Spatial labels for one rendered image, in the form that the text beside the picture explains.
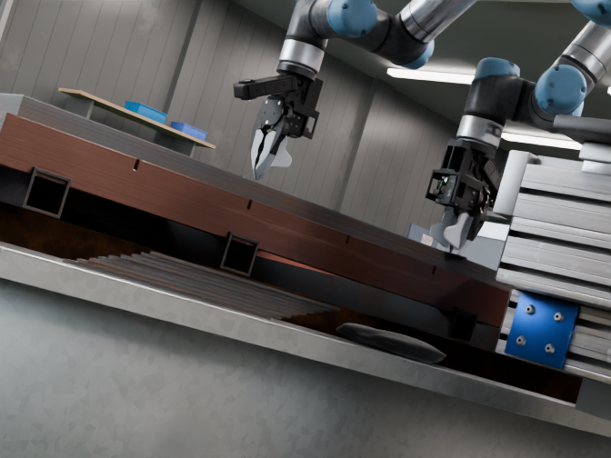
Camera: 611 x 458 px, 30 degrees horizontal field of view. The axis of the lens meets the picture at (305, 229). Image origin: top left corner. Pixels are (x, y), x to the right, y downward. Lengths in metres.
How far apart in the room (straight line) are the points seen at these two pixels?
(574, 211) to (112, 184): 0.59
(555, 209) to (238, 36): 10.26
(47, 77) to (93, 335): 9.05
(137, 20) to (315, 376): 9.43
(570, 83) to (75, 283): 0.96
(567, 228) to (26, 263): 0.69
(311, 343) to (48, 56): 9.12
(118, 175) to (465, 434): 0.72
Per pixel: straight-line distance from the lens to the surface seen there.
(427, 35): 2.02
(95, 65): 10.67
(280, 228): 1.57
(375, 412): 1.69
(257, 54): 11.88
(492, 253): 2.95
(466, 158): 1.99
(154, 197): 1.46
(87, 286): 1.21
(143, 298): 1.24
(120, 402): 1.44
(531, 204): 1.54
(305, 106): 2.05
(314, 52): 2.05
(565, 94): 1.87
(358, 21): 1.96
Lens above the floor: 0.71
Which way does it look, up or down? 4 degrees up
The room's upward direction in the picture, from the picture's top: 17 degrees clockwise
